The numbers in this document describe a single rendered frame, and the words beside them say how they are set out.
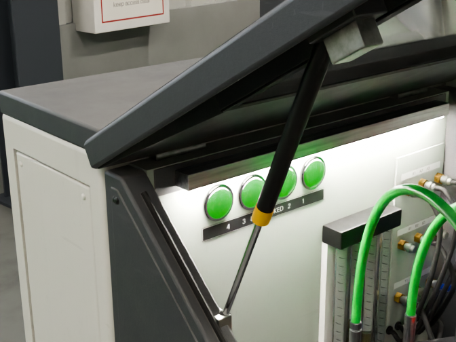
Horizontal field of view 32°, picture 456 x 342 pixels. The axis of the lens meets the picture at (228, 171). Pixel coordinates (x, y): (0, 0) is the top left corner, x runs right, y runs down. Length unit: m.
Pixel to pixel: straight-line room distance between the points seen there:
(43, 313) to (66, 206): 0.23
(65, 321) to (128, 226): 0.28
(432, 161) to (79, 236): 0.63
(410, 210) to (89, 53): 4.19
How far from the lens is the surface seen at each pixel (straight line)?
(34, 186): 1.16
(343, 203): 1.24
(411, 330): 1.26
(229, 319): 0.91
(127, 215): 0.95
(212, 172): 0.99
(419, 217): 1.40
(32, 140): 1.13
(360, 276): 1.17
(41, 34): 4.69
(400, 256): 1.39
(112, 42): 5.51
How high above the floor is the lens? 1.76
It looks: 19 degrees down
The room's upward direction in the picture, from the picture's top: straight up
